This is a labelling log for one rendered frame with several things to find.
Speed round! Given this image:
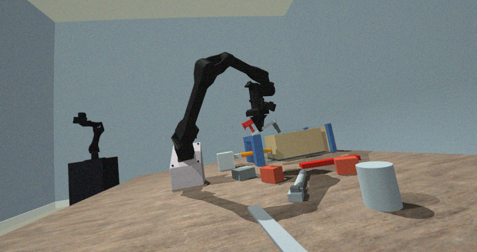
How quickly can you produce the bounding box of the orange rectangular block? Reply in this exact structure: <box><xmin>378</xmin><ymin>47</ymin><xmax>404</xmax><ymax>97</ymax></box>
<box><xmin>333</xmin><ymin>156</ymin><xmax>359</xmax><ymax>175</ymax></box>
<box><xmin>260</xmin><ymin>166</ymin><xmax>284</xmax><ymax>184</ymax></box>

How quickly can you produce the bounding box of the red flat bar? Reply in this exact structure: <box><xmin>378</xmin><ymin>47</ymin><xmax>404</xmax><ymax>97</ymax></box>
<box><xmin>299</xmin><ymin>155</ymin><xmax>361</xmax><ymax>168</ymax></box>

